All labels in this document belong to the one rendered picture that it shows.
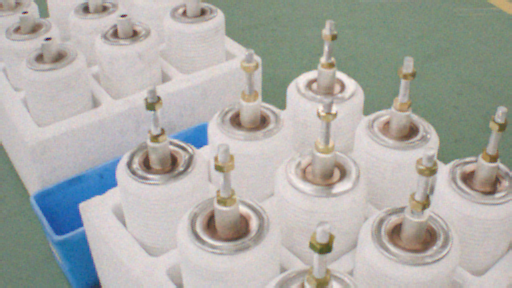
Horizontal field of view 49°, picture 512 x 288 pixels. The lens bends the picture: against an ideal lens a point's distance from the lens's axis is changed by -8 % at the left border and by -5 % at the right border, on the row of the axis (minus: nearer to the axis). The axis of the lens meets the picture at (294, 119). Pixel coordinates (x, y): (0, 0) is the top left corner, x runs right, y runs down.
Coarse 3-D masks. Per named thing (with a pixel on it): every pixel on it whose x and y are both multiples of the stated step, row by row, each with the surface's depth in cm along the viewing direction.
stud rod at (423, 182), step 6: (426, 150) 47; (432, 150) 47; (426, 156) 47; (432, 156) 47; (426, 162) 47; (432, 162) 47; (420, 180) 48; (426, 180) 48; (420, 186) 49; (426, 186) 49; (420, 192) 49; (426, 192) 49; (420, 198) 49; (414, 210) 50
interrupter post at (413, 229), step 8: (408, 208) 51; (408, 216) 50; (416, 216) 50; (424, 216) 50; (408, 224) 51; (416, 224) 50; (424, 224) 50; (408, 232) 51; (416, 232) 51; (424, 232) 51; (408, 240) 51; (416, 240) 51
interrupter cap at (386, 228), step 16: (400, 208) 55; (384, 224) 53; (400, 224) 54; (432, 224) 53; (384, 240) 52; (400, 240) 52; (432, 240) 52; (448, 240) 52; (384, 256) 50; (400, 256) 50; (416, 256) 50; (432, 256) 50
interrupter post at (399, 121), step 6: (396, 114) 64; (402, 114) 64; (408, 114) 64; (390, 120) 65; (396, 120) 64; (402, 120) 64; (408, 120) 65; (390, 126) 66; (396, 126) 65; (402, 126) 65; (408, 126) 65; (396, 132) 65; (402, 132) 65
